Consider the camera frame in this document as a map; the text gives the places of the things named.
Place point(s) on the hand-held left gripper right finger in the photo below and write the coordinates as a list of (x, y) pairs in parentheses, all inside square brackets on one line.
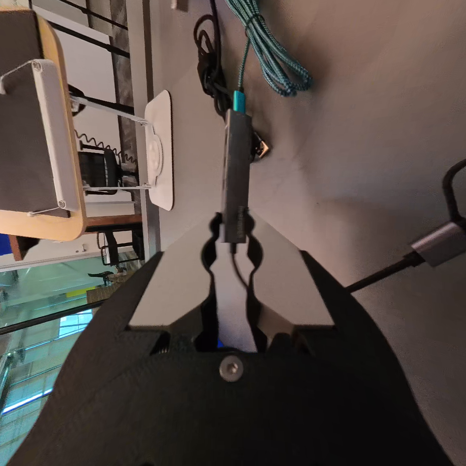
[(291, 284)]

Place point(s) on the grey usb hub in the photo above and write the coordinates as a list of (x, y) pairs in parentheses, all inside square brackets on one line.
[(236, 174)]

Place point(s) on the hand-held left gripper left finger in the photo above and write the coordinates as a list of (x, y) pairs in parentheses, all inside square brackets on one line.
[(171, 284)]

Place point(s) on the black office chair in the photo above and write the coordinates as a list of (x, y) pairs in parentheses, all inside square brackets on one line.
[(102, 171)]

